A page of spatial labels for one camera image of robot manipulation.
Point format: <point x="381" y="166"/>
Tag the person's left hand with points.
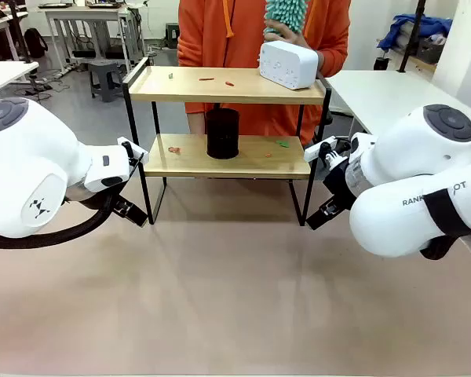
<point x="284" y="38"/>

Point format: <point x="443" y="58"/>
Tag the pink paper scrap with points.
<point x="175" y="149"/>

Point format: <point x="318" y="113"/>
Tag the person in orange hoodie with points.
<point x="227" y="35"/>

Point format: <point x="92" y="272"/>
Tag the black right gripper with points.
<point x="339" y="184"/>

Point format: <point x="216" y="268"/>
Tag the black stand pole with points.
<point x="21" y="31"/>

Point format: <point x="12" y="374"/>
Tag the grey plastic stool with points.
<point x="105" y="76"/>

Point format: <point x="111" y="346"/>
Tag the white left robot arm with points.
<point x="23" y="165"/>

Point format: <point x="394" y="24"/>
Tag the teal microfiber duster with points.
<point x="286" y="15"/>

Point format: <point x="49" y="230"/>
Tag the large green paper scrap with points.
<point x="282" y="143"/>

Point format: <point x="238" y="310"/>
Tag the black backpack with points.
<point x="35" y="43"/>

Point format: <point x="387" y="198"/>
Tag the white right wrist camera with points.
<point x="318" y="149"/>

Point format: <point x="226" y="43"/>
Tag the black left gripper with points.
<point x="102" y="198"/>

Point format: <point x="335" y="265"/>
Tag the black tripod pole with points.
<point x="413" y="35"/>

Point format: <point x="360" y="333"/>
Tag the white rounded box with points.
<point x="288" y="64"/>

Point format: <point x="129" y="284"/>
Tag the white table rounded corner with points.
<point x="377" y="98"/>

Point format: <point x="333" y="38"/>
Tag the black tray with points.
<point x="55" y="5"/>

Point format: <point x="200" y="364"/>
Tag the white metal desk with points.
<point x="86" y="15"/>

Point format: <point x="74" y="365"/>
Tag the white side table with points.
<point x="4" y="74"/>

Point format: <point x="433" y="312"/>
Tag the blue cloth pile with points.
<point x="412" y="27"/>

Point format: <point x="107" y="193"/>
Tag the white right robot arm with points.
<point x="416" y="165"/>

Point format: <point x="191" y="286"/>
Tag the black cylindrical container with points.
<point x="222" y="133"/>

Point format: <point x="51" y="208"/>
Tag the long red paper scrap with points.
<point x="206" y="79"/>

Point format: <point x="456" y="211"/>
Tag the wooden shelf black metal frame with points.
<point x="220" y="92"/>

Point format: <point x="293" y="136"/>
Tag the white desk with clutter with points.
<point x="2" y="23"/>

